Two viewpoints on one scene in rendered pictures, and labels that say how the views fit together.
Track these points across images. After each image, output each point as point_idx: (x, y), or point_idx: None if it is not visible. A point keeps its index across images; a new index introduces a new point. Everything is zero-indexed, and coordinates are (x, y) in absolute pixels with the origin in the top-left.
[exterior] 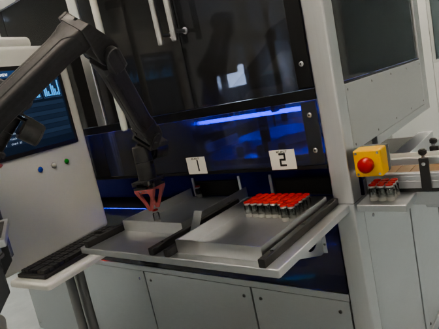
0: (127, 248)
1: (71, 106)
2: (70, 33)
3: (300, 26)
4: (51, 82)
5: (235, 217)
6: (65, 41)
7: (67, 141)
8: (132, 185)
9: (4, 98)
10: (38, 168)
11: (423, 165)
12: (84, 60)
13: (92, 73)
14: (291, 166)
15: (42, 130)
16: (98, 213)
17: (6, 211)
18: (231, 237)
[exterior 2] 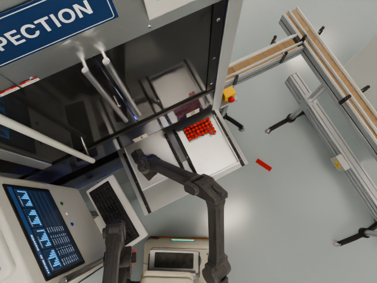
0: (172, 196)
1: (28, 185)
2: (224, 202)
3: (215, 72)
4: (21, 196)
5: (184, 145)
6: (224, 206)
7: (52, 198)
8: (149, 180)
9: (224, 242)
10: (72, 225)
11: (236, 80)
12: (7, 157)
13: (23, 156)
14: (196, 112)
15: (122, 220)
16: (76, 192)
17: (95, 250)
18: (206, 159)
